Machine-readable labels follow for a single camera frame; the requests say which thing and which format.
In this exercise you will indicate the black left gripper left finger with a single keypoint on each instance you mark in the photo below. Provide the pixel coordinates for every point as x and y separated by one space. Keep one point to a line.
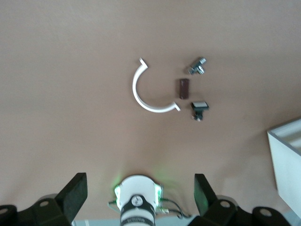
65 202

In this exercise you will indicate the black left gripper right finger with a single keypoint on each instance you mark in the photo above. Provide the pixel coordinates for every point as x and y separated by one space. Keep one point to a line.
211 207

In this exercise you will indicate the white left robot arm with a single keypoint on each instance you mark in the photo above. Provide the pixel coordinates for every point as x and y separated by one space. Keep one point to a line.
136 188

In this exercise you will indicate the white drawer cabinet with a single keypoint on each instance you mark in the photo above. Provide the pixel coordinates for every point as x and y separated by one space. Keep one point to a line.
289 169

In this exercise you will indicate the black white rectangular button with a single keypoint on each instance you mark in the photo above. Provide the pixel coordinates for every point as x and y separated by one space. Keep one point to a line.
200 105

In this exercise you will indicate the brown terminal block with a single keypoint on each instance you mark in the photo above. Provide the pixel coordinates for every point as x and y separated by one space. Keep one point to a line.
183 89

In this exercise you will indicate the brown table cover mat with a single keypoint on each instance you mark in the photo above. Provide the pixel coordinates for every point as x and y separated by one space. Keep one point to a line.
70 70

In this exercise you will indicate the white curved clamp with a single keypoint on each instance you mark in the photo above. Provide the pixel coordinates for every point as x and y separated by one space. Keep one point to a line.
135 88

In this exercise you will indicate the silver metal fitting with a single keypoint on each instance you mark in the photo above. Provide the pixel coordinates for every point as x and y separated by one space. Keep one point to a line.
196 66

